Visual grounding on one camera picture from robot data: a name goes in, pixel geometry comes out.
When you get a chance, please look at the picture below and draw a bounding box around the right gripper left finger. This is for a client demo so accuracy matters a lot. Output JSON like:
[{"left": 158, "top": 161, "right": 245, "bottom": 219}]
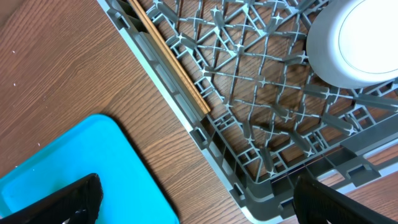
[{"left": 1, "top": 173, "right": 103, "bottom": 224}]

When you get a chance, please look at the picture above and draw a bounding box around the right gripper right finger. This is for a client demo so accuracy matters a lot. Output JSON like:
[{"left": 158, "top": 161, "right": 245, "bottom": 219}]
[{"left": 293, "top": 175, "right": 395, "bottom": 224}]

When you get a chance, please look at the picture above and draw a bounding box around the teal serving tray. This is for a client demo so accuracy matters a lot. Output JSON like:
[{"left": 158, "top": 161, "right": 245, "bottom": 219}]
[{"left": 1, "top": 114, "right": 179, "bottom": 224}]

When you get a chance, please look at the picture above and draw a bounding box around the grey shallow bowl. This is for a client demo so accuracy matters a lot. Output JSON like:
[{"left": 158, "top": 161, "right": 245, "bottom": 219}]
[{"left": 306, "top": 0, "right": 397, "bottom": 88}]

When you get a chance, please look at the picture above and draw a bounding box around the wooden chopstick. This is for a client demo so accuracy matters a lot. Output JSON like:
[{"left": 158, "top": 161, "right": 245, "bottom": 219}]
[{"left": 128, "top": 0, "right": 210, "bottom": 114}]

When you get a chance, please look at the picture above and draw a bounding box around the grey dishwasher rack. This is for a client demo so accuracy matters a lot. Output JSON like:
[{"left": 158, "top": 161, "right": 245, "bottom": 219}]
[{"left": 99, "top": 0, "right": 397, "bottom": 223}]

